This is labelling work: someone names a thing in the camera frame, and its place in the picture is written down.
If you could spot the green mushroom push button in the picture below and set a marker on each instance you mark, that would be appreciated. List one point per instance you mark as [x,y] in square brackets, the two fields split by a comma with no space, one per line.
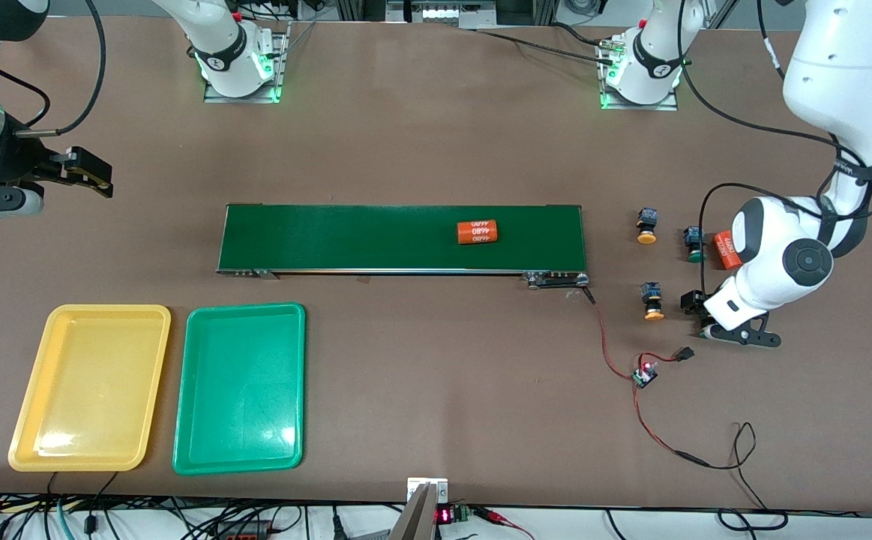
[705,331]
[696,238]

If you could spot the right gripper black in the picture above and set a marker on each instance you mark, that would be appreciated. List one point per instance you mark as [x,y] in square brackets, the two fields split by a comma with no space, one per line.
[10,166]

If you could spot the small controller circuit board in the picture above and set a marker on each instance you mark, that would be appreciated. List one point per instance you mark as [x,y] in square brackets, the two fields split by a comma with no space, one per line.
[643,377]

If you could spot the yellow plastic tray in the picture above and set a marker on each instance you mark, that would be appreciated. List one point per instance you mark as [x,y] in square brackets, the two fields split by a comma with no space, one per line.
[87,390]

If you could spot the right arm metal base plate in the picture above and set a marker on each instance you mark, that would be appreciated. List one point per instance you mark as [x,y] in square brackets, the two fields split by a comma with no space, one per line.
[244,99]

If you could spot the metal camera pole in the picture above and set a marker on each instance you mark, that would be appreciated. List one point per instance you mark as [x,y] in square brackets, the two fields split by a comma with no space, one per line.
[421,517]

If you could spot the red digit display module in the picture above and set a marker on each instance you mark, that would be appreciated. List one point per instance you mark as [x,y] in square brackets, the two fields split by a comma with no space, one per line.
[444,516]

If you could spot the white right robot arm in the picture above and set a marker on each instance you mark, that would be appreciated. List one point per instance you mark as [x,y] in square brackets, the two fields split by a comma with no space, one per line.
[218,30]

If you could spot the black plug with red lead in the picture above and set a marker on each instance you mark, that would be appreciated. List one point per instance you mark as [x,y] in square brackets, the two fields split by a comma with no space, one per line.
[684,353]

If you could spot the orange 4680 cylinder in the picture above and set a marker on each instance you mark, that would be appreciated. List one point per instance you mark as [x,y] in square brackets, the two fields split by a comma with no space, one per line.
[477,232]
[724,251]

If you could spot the yellow mushroom push button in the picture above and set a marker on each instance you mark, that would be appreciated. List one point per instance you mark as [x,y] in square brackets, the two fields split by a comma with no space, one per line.
[646,221]
[652,296]

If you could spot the red test lead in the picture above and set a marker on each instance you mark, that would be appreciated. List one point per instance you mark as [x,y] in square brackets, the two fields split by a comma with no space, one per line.
[492,515]

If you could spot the green plastic tray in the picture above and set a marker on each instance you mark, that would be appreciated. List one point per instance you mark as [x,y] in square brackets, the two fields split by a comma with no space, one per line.
[241,390]

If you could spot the green conveyor belt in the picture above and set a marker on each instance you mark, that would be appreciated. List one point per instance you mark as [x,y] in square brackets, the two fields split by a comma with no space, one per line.
[346,236]

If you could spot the aluminium frame rack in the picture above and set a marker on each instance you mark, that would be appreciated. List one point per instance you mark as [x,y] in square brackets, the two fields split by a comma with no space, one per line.
[443,11]

